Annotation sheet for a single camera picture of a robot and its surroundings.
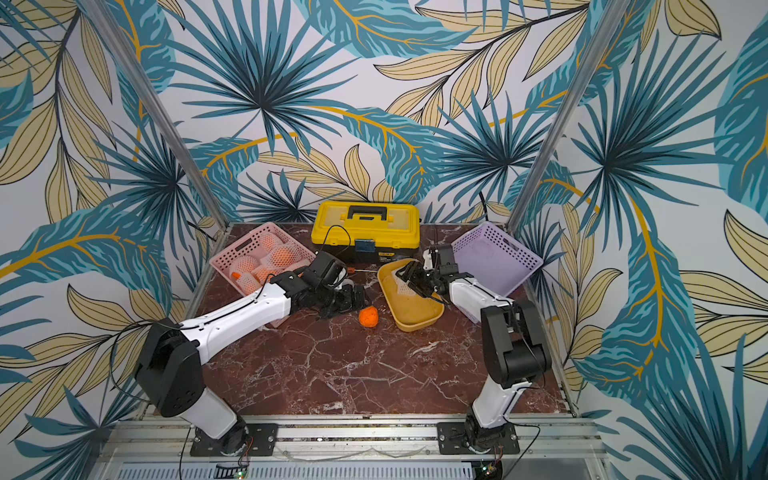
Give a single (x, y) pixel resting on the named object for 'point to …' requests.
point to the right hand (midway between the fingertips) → (403, 276)
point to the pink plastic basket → (266, 253)
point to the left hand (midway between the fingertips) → (359, 311)
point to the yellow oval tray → (408, 311)
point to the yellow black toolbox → (367, 231)
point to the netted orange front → (255, 279)
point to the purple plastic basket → (495, 258)
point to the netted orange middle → (284, 257)
